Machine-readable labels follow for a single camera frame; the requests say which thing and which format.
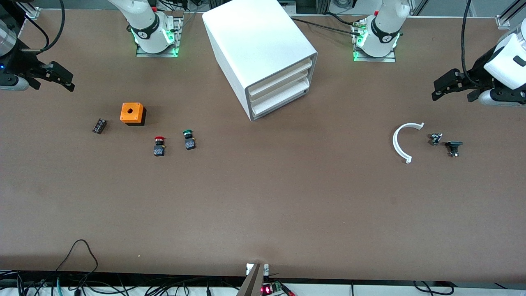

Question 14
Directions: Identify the black table cable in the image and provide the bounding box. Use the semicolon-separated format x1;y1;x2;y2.
290;17;362;37

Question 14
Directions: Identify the orange button enclosure box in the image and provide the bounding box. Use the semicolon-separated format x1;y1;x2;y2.
120;102;147;126

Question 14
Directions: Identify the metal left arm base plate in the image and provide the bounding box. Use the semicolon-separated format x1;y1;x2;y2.
353;18;396;63

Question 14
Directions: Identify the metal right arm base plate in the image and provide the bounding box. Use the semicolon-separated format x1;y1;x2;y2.
136;16;183;58

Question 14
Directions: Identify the circuit board with red light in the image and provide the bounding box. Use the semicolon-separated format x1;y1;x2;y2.
260;282;296;296

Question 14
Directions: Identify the white drawer cabinet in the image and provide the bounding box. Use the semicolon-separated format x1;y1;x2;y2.
202;0;318;122

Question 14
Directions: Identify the white plastic drawer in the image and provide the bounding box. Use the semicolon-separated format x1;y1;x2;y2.
247;59;313;96
249;70;311;106
251;80;310;116

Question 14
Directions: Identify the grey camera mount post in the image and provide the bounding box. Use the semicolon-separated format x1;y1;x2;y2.
236;263;270;296

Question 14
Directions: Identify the black looped cable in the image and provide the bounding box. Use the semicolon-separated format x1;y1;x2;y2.
55;239;99;284

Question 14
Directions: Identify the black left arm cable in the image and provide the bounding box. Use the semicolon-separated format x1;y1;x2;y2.
460;0;494;88

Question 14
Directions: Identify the white curved plastic bracket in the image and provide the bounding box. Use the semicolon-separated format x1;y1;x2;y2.
392;122;425;164

